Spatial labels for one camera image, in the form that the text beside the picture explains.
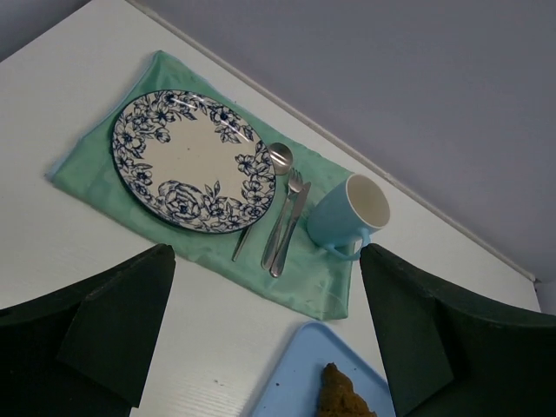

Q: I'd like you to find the steel table knife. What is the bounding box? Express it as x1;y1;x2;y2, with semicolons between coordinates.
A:
270;182;312;278

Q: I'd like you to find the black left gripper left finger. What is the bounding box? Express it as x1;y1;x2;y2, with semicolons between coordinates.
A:
1;244;175;416

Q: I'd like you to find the light blue plastic tray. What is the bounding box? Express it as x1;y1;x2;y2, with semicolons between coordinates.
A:
245;321;395;416

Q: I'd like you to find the steel spoon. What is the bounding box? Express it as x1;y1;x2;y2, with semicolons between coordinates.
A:
231;142;294;261

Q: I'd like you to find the green cloth placemat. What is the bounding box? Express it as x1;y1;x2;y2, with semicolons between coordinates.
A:
49;50;352;321

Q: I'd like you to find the blue floral ceramic plate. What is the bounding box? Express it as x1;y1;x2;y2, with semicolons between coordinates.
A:
110;89;276;234

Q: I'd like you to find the steel fork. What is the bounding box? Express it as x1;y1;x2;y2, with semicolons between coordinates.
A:
261;168;303;269

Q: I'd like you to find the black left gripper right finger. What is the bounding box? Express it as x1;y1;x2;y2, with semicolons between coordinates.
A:
360;244;555;416

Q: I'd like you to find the light blue ceramic mug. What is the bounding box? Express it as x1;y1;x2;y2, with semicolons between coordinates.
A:
307;174;391;261

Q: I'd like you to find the dark brown croissant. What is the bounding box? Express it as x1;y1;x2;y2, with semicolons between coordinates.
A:
316;362;377;417

